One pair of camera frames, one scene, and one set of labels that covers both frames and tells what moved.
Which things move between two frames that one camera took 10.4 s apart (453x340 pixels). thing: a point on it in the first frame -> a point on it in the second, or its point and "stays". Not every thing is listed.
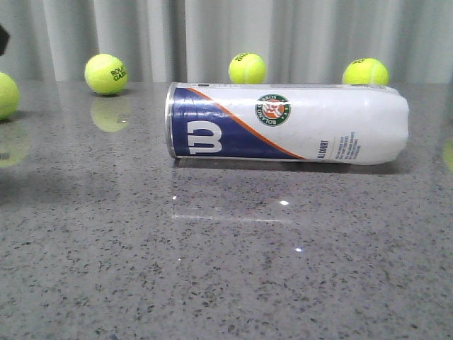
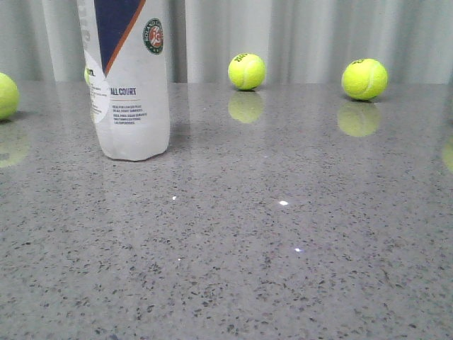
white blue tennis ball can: x=330 y=123 -> x=127 y=44
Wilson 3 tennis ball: x=9 y=96 stays
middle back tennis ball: x=247 y=68 stays
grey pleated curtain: x=197 y=40 stays
